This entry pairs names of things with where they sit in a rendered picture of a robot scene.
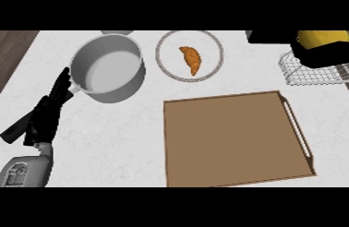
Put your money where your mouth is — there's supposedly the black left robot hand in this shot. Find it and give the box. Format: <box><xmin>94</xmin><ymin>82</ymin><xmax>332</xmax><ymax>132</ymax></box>
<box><xmin>23</xmin><ymin>66</ymin><xmax>75</xmax><ymax>147</ymax></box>

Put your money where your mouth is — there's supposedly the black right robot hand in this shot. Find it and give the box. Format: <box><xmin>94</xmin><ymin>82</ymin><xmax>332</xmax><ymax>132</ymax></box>
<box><xmin>288</xmin><ymin>39</ymin><xmax>349</xmax><ymax>69</ymax></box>

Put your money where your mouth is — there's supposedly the brown wooden tray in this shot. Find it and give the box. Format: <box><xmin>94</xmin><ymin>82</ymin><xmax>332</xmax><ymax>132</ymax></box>
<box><xmin>162</xmin><ymin>90</ymin><xmax>319</xmax><ymax>188</ymax></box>

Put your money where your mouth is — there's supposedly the brown croissant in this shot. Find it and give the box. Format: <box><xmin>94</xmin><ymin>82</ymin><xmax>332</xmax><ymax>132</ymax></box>
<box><xmin>177</xmin><ymin>45</ymin><xmax>202</xmax><ymax>77</ymax></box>

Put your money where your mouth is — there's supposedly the grey round object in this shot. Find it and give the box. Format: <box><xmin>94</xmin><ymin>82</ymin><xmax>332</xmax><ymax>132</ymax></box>
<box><xmin>99</xmin><ymin>30</ymin><xmax>136</xmax><ymax>36</ymax></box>

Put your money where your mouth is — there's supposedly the white round plate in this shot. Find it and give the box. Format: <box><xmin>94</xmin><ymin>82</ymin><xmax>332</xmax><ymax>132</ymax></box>
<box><xmin>153</xmin><ymin>30</ymin><xmax>224</xmax><ymax>83</ymax></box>

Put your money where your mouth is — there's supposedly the white wire tiered basket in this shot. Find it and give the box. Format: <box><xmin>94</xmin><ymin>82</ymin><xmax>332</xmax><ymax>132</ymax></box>
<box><xmin>276</xmin><ymin>50</ymin><xmax>349</xmax><ymax>88</ymax></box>

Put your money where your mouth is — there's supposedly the grey saucepan with black handle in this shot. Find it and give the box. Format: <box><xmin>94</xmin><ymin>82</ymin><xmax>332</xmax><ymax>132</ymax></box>
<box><xmin>0</xmin><ymin>33</ymin><xmax>147</xmax><ymax>145</ymax></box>

